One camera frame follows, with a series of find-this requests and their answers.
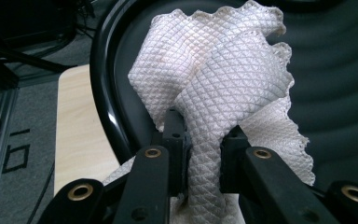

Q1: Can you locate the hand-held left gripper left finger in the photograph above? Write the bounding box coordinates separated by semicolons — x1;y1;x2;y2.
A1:
159;106;191;198

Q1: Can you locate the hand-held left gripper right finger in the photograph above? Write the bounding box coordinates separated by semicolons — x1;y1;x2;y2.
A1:
219;124;253;194

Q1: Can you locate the white quilted cloth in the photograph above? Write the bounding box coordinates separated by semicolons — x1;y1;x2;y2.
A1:
102;0;316;224

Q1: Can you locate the black wavy tray with base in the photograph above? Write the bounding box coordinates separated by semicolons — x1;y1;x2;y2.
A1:
89;0;358;195

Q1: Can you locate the black metal stand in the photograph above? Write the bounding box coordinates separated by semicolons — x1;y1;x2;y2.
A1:
0;43;77;147

